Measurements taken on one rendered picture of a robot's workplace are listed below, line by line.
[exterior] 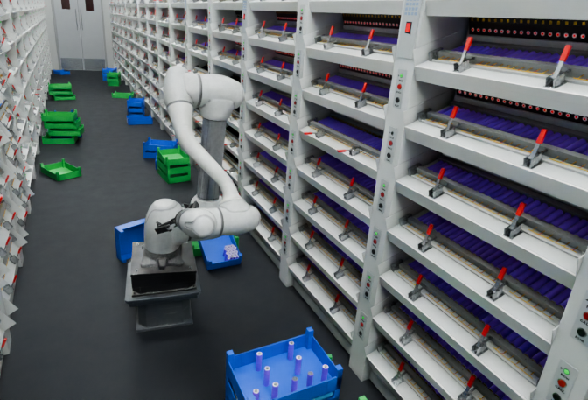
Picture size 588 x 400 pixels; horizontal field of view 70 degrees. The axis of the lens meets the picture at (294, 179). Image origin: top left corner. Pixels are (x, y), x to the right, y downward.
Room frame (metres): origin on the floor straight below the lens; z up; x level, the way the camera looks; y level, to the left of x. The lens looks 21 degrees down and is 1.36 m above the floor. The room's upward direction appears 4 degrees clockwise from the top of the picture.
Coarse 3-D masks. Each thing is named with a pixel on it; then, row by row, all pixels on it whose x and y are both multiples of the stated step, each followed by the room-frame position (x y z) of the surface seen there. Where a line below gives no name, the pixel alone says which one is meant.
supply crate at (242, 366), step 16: (304, 336) 1.14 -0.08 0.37; (256, 352) 1.06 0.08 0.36; (272, 352) 1.09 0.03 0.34; (304, 352) 1.12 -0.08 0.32; (320, 352) 1.09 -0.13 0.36; (240, 368) 1.03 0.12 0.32; (272, 368) 1.04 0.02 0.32; (288, 368) 1.04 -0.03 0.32; (304, 368) 1.05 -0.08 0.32; (320, 368) 1.05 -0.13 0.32; (336, 368) 0.98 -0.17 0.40; (240, 384) 0.97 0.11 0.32; (256, 384) 0.97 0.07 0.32; (288, 384) 0.98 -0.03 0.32; (304, 384) 0.98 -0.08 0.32; (320, 384) 0.95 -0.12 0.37; (336, 384) 0.97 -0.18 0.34
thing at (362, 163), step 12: (300, 120) 1.94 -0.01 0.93; (312, 120) 1.95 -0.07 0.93; (300, 132) 1.93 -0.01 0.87; (312, 144) 1.84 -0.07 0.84; (324, 144) 1.74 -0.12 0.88; (336, 144) 1.69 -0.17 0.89; (336, 156) 1.67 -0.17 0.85; (348, 156) 1.57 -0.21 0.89; (360, 156) 1.55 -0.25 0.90; (360, 168) 1.51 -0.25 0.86; (372, 168) 1.44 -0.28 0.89
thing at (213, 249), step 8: (208, 240) 2.25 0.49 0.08; (216, 240) 2.26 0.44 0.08; (224, 240) 2.27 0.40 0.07; (232, 240) 2.26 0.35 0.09; (200, 248) 2.16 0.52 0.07; (208, 248) 2.19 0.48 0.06; (216, 248) 2.20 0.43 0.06; (224, 248) 2.22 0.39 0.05; (208, 256) 2.13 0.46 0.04; (216, 256) 2.14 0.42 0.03; (224, 256) 2.16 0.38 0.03; (240, 256) 2.11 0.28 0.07; (208, 264) 2.03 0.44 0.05; (216, 264) 2.05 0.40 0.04; (224, 264) 2.08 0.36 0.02; (232, 264) 2.11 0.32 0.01
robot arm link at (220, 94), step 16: (208, 80) 1.69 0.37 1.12; (224, 80) 1.72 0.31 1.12; (208, 96) 1.67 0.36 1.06; (224, 96) 1.70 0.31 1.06; (240, 96) 1.74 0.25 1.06; (208, 112) 1.69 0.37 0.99; (224, 112) 1.70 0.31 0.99; (208, 128) 1.71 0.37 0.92; (224, 128) 1.74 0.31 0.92; (208, 144) 1.71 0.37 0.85; (208, 176) 1.71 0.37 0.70; (208, 192) 1.71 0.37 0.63; (192, 240) 1.68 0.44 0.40
